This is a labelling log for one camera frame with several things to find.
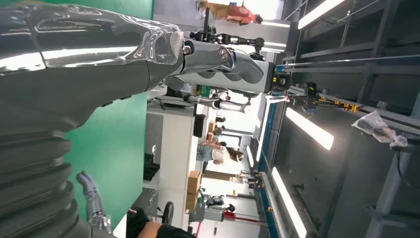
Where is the red and grey machine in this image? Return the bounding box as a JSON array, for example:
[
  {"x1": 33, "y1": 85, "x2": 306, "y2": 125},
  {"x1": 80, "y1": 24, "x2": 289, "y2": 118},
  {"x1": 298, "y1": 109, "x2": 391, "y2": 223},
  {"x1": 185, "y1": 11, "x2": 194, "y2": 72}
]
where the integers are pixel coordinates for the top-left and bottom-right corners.
[{"x1": 204, "y1": 207, "x2": 267, "y2": 228}]

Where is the green table mat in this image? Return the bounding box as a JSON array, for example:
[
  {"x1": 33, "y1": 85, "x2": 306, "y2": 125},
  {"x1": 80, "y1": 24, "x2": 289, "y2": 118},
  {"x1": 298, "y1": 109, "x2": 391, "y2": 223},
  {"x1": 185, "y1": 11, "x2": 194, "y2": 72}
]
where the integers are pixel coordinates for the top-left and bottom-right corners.
[{"x1": 43, "y1": 0, "x2": 155, "y2": 231}]

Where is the black and yellow gantry trolley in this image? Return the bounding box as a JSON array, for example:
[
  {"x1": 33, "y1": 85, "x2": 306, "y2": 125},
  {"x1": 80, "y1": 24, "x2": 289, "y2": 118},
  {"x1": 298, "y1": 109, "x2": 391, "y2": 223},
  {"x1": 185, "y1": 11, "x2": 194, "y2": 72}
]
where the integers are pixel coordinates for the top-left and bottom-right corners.
[{"x1": 288, "y1": 82, "x2": 362, "y2": 114}]

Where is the black round chair part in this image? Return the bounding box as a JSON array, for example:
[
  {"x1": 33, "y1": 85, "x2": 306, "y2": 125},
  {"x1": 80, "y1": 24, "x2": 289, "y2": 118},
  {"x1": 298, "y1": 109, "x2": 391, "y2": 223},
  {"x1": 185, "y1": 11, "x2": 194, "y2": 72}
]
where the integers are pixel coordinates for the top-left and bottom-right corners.
[{"x1": 162, "y1": 201, "x2": 175, "y2": 226}]

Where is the white desk cabinet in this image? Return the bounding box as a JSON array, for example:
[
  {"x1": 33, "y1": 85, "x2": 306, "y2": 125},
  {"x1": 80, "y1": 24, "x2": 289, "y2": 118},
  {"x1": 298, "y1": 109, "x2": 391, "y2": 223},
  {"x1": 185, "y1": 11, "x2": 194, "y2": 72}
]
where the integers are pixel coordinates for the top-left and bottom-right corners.
[{"x1": 145, "y1": 111, "x2": 199, "y2": 231}]

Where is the black bag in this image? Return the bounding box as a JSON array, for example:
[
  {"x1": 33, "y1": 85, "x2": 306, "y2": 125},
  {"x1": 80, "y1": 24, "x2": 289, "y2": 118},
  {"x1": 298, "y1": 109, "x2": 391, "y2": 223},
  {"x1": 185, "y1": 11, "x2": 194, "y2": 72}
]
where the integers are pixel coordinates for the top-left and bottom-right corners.
[{"x1": 193, "y1": 114, "x2": 207, "y2": 138}]

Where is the long ceiling light panel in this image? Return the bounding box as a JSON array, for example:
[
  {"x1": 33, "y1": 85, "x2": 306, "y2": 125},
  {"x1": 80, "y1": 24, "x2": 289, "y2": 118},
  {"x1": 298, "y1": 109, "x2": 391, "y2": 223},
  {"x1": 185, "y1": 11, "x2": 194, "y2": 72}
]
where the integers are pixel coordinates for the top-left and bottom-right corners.
[
  {"x1": 271, "y1": 167, "x2": 308, "y2": 238},
  {"x1": 298, "y1": 0, "x2": 346, "y2": 30}
]

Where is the black articulated camera rig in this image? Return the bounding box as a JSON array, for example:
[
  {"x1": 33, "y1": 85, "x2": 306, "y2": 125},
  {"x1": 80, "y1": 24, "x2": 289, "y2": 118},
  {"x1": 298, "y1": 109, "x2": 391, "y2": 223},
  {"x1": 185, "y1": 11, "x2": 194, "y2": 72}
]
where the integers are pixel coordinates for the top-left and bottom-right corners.
[{"x1": 189, "y1": 7, "x2": 266, "y2": 62}]

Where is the person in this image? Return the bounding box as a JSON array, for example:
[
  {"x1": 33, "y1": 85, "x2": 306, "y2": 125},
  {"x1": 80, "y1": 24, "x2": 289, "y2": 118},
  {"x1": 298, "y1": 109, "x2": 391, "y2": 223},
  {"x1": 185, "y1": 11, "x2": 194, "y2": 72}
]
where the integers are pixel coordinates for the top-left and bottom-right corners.
[
  {"x1": 125, "y1": 208, "x2": 197, "y2": 238},
  {"x1": 196, "y1": 142, "x2": 245, "y2": 166},
  {"x1": 198, "y1": 0, "x2": 264, "y2": 26}
]

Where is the brown cardboard box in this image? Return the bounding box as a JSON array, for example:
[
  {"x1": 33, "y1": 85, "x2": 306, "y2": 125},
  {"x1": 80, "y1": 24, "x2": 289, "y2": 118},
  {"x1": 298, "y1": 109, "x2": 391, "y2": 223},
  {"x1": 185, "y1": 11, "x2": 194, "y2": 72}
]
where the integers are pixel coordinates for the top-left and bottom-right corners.
[
  {"x1": 187, "y1": 170, "x2": 203, "y2": 195},
  {"x1": 184, "y1": 193, "x2": 200, "y2": 212}
]

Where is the clear plastic bag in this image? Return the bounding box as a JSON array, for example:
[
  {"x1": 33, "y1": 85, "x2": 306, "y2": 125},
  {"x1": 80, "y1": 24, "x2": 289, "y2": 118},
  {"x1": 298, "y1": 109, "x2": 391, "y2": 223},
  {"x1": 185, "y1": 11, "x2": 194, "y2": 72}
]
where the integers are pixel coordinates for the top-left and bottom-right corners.
[{"x1": 352, "y1": 111, "x2": 409, "y2": 148}]

